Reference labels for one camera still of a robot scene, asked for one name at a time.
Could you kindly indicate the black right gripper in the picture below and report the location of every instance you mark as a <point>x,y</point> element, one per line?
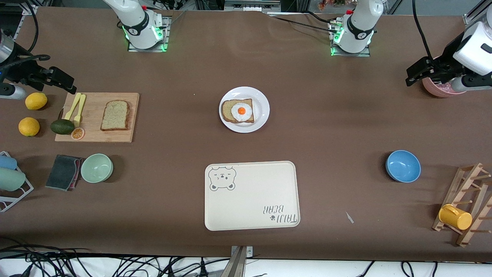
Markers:
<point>24,69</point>

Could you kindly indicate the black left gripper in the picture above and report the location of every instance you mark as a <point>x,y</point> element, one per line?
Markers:
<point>445,60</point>

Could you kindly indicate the toast bread slice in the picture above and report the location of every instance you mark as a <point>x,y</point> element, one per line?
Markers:
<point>227,105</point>
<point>115,115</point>

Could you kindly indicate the white round plate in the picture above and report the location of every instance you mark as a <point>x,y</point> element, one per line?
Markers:
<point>262,111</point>

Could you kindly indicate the toy fried egg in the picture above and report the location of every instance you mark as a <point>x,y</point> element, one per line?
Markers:
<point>241,111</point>

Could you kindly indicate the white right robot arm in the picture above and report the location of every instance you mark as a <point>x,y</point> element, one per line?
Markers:
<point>134,19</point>

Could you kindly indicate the pink bowl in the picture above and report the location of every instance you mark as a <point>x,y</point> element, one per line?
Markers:
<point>438,91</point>

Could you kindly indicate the yellow plastic fork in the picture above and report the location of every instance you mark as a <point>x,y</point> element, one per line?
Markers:
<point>80,107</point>

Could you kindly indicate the yellow lemon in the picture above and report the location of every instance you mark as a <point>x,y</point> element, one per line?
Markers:
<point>36,101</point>
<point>29,127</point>

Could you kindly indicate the green avocado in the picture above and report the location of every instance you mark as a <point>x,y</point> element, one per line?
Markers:
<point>62,127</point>

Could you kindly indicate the orange slice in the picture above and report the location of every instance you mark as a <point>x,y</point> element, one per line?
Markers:
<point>77,134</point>

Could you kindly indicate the wooden cutting board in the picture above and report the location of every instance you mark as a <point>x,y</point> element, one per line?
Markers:
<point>92,130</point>

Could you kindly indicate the grey folded cloth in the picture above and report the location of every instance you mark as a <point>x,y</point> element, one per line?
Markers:
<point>63,173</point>

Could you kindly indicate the pale green bowl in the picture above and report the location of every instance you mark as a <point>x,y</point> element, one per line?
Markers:
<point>97,168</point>

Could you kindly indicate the blue bowl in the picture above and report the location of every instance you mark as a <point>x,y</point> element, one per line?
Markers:
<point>403,166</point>

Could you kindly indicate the light blue cup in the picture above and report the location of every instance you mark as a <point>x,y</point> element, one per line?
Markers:
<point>7,162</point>

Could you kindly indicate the pale green cup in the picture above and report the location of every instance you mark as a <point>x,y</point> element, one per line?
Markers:
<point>10,179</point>

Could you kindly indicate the wooden mug rack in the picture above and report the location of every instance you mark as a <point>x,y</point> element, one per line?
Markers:
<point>465,184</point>

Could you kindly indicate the yellow mug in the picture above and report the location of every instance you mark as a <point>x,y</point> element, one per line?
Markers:
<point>455,217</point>

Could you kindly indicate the small white tape scrap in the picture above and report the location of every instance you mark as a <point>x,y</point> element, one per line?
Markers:
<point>349,218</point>

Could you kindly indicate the cream bear print tray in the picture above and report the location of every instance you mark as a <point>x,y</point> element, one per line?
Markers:
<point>251,196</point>

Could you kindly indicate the aluminium profile bar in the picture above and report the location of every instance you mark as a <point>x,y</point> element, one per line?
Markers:
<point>240,265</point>

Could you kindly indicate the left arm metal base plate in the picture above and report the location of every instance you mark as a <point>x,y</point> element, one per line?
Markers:
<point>361,54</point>

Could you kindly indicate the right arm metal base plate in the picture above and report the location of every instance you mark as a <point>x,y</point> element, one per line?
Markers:
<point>165,36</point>

